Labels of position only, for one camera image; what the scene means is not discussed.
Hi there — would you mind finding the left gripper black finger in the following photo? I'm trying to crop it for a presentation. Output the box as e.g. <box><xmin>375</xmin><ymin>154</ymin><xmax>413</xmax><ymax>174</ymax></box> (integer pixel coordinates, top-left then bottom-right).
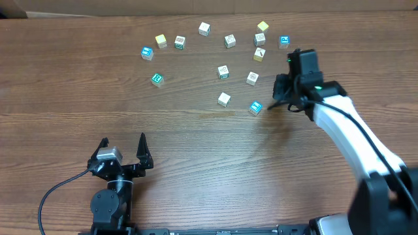
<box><xmin>137</xmin><ymin>133</ymin><xmax>153</xmax><ymax>164</ymax></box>
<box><xmin>90</xmin><ymin>137</ymin><xmax>109</xmax><ymax>160</ymax></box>

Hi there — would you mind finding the blue letter wooden block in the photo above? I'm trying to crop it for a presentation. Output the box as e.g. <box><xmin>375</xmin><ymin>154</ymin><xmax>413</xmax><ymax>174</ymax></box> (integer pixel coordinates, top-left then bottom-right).
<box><xmin>249</xmin><ymin>101</ymin><xmax>263</xmax><ymax>116</ymax></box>

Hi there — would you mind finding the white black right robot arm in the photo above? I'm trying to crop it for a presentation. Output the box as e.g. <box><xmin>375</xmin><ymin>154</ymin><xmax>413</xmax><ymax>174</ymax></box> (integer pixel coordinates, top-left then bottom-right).
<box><xmin>287</xmin><ymin>50</ymin><xmax>417</xmax><ymax>234</ymax></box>

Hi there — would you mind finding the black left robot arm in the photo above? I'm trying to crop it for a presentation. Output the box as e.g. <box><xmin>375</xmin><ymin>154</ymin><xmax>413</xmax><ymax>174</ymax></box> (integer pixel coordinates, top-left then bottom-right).
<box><xmin>88</xmin><ymin>133</ymin><xmax>153</xmax><ymax>234</ymax></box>

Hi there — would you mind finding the blue letter P block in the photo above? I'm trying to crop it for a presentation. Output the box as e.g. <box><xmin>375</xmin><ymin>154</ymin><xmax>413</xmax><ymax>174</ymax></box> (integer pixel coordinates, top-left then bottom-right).
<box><xmin>278</xmin><ymin>35</ymin><xmax>290</xmax><ymax>49</ymax></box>

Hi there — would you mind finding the yellow sided tool picture block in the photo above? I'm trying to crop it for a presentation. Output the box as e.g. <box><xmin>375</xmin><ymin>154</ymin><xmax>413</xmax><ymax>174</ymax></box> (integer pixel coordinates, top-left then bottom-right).
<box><xmin>253</xmin><ymin>48</ymin><xmax>266</xmax><ymax>62</ymax></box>

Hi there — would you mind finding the white picture block right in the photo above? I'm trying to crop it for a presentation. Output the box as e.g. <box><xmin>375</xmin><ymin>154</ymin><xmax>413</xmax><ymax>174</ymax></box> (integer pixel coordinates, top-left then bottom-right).
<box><xmin>254</xmin><ymin>33</ymin><xmax>266</xmax><ymax>46</ymax></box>

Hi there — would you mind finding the white picture block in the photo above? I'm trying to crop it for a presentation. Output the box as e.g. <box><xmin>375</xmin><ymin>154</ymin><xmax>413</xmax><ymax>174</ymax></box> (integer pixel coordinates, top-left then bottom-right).
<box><xmin>254</xmin><ymin>33</ymin><xmax>266</xmax><ymax>46</ymax></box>
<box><xmin>224</xmin><ymin>34</ymin><xmax>236</xmax><ymax>48</ymax></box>

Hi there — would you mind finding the shell picture wooden block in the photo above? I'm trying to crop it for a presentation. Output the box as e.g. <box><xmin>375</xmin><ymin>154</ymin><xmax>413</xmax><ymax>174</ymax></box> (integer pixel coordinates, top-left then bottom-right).
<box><xmin>246</xmin><ymin>72</ymin><xmax>259</xmax><ymax>86</ymax></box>

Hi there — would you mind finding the yellow block top right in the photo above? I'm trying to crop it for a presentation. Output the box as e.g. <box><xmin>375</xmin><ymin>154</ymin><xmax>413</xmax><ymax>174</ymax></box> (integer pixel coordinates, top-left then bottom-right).
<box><xmin>257</xmin><ymin>21</ymin><xmax>269</xmax><ymax>33</ymax></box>

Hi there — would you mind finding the green letter R block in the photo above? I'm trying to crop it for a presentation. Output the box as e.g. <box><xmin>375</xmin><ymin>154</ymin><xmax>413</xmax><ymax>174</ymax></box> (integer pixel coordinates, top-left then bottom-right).
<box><xmin>151</xmin><ymin>73</ymin><xmax>164</xmax><ymax>87</ymax></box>

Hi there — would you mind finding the white picture block centre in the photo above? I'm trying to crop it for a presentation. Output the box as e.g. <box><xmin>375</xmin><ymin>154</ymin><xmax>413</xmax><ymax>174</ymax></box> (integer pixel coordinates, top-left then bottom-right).
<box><xmin>224</xmin><ymin>34</ymin><xmax>236</xmax><ymax>48</ymax></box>

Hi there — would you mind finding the grapes picture green G block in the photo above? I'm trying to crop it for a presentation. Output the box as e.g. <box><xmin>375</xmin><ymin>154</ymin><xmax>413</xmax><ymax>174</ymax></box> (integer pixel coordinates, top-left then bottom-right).
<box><xmin>217</xmin><ymin>65</ymin><xmax>229</xmax><ymax>79</ymax></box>

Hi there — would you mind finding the plain wooden block number 9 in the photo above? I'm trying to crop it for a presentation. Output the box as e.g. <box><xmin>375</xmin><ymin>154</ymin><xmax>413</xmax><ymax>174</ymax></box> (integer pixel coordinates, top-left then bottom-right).
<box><xmin>217</xmin><ymin>92</ymin><xmax>231</xmax><ymax>107</ymax></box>

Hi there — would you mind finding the blue block far left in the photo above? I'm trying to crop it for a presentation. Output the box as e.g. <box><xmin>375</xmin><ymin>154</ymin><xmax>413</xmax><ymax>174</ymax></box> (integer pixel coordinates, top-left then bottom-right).
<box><xmin>140</xmin><ymin>46</ymin><xmax>154</xmax><ymax>61</ymax></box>

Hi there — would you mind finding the white block top centre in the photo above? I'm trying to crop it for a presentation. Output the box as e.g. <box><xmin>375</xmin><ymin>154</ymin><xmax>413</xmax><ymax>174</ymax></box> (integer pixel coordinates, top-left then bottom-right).
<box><xmin>199</xmin><ymin>22</ymin><xmax>210</xmax><ymax>37</ymax></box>

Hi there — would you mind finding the yellow block left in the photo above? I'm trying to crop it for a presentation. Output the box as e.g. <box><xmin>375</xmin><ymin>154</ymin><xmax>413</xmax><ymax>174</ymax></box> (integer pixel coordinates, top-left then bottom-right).
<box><xmin>155</xmin><ymin>34</ymin><xmax>167</xmax><ymax>49</ymax></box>

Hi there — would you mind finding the red picture green block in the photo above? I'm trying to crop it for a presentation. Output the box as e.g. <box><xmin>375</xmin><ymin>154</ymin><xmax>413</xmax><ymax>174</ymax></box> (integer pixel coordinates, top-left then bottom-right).
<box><xmin>174</xmin><ymin>36</ymin><xmax>185</xmax><ymax>50</ymax></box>

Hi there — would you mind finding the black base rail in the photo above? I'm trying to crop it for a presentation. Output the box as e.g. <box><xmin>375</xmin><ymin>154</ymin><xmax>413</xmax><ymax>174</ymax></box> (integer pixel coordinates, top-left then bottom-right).
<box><xmin>79</xmin><ymin>224</ymin><xmax>316</xmax><ymax>235</ymax></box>

